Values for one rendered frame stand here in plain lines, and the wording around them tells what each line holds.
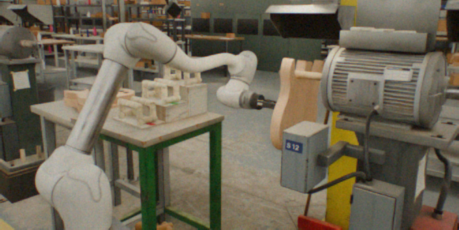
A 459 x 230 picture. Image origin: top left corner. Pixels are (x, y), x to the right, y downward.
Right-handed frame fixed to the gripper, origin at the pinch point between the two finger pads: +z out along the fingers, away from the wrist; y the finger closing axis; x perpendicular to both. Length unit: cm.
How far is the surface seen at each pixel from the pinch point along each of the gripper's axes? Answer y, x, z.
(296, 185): 36.8, -20.5, 23.8
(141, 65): -396, -18, -582
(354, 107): 15.2, 6.5, 31.6
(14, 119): 9, -52, -241
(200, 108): -11, -11, -63
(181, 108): 3, -12, -64
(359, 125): 17.2, 0.6, 35.1
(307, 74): 9.0, 15.8, 8.7
